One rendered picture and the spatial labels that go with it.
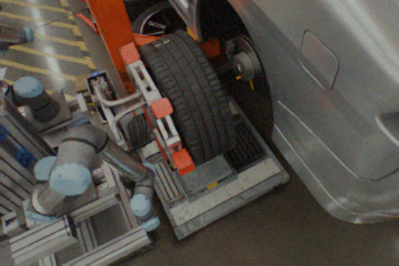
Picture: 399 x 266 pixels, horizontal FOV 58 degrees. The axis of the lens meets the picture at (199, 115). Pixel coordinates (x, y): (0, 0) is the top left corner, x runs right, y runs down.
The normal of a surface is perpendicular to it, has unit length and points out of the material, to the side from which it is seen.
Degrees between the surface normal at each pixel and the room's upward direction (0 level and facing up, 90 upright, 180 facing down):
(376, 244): 0
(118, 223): 0
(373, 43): 53
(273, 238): 0
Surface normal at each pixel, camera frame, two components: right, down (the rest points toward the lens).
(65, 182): 0.03, 0.76
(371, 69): -0.88, 0.30
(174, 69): 0.00, -0.40
